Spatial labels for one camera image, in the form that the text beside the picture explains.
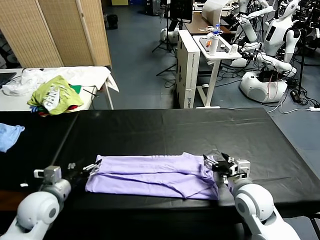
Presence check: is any lavender printed t-shirt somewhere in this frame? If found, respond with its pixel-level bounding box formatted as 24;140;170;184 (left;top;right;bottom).
84;151;220;201

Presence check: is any white humanoid robot on base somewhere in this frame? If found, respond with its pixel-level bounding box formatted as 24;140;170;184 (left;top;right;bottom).
238;0;301;103

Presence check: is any black monitor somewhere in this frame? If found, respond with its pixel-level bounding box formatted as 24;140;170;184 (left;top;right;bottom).
169;0;193;25

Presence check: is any brown wooden desk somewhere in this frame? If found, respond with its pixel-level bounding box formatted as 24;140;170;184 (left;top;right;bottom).
184;12;236;36

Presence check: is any black tripod stand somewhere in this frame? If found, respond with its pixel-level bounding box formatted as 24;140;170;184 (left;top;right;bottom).
152;0;177;55

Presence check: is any white cloth-covered folding table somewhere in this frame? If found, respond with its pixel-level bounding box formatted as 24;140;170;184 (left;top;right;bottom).
0;66;120;112

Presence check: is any dark green cloth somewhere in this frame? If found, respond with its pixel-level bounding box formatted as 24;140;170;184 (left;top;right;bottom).
69;84;83;95

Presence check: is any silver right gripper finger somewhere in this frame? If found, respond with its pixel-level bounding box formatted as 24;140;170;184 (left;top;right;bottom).
221;152;237;165
202;154;218;171

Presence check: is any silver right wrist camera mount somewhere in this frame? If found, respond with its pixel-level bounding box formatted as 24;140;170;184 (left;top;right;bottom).
229;159;251;181

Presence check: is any black bin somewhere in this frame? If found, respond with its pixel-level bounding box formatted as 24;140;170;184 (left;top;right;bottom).
106;14;118;30

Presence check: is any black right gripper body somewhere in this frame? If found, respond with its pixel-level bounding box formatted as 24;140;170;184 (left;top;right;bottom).
212;161;238;176

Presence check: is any white height-adjustable desk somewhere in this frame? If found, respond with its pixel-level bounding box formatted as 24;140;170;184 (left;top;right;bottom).
192;34;243;110

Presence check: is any tall white cardboard box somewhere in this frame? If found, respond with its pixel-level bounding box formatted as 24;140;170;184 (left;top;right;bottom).
175;29;201;110

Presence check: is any black light stand pole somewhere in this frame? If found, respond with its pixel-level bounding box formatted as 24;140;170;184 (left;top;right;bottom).
296;27;310;98

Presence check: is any white plastic bag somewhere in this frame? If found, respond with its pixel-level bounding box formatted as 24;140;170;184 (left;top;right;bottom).
2;69;47;97

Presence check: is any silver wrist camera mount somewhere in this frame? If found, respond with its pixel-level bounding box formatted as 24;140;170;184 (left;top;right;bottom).
229;159;251;181
34;165;63;185

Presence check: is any light blue cloth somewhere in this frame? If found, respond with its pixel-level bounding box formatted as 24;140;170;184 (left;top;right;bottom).
0;123;26;154

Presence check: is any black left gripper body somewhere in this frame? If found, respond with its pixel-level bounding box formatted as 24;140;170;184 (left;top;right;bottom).
65;168;89;186

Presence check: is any bamboo folding screen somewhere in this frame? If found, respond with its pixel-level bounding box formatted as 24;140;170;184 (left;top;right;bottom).
0;0;113;69

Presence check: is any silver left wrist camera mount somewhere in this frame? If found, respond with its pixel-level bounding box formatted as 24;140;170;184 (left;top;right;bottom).
34;165;63;185

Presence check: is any large black vinyl table cover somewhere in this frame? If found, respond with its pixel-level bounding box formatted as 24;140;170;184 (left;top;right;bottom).
37;107;320;221

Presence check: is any yellow-green garment pile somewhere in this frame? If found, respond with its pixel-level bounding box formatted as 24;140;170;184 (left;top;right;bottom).
27;75;84;116

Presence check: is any thin black rod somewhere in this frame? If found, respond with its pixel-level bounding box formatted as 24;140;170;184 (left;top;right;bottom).
83;88;100;98

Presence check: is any white cylinder container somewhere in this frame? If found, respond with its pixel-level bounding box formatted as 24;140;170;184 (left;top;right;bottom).
208;35;219;56

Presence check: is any white curved cover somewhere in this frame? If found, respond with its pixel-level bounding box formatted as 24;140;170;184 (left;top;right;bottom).
201;0;228;23

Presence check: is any dark laptop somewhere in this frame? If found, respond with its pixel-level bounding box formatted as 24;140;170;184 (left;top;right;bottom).
0;72;18;88

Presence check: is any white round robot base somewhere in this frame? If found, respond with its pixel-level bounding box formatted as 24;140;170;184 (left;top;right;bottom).
159;27;180;45

